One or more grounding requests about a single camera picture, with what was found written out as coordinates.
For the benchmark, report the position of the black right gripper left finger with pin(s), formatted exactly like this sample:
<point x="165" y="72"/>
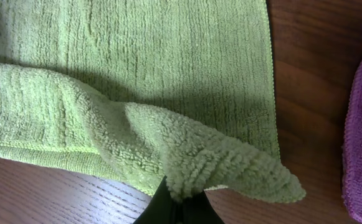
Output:
<point x="162" y="209"/>

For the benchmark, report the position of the light green microfiber cloth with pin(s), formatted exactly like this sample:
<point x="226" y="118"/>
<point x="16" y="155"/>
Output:
<point x="144" y="91"/>

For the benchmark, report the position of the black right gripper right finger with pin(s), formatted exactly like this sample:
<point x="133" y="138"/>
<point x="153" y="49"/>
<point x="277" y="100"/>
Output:
<point x="198" y="210"/>

